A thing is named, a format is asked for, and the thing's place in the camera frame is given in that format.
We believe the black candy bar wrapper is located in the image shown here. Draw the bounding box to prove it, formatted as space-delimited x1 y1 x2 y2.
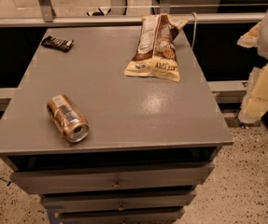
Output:
41 35 74 52

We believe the grey drawer cabinet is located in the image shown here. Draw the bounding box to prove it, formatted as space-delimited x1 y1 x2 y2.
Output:
0 26 234 224

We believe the white hanging cable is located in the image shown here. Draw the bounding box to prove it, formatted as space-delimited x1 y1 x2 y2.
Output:
190 11 199 49

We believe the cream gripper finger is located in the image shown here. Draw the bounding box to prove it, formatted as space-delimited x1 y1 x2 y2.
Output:
238 63 268 124
237 22 261 49

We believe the orange soda can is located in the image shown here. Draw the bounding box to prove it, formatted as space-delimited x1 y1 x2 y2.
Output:
47 94 90 143

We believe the grey drawer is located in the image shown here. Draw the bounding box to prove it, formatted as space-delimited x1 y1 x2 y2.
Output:
10 162 214 194
42 189 195 213
60 207 183 224

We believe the bottom grey drawer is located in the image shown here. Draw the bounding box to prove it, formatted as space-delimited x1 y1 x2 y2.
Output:
60 207 183 224

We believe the brown chip bag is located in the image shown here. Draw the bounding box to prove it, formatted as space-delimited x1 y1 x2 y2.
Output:
124 13 188 82

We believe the middle grey drawer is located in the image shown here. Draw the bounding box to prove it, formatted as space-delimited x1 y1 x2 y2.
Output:
42 189 195 213

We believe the top grey drawer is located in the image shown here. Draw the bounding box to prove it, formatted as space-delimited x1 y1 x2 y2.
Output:
10 162 214 194

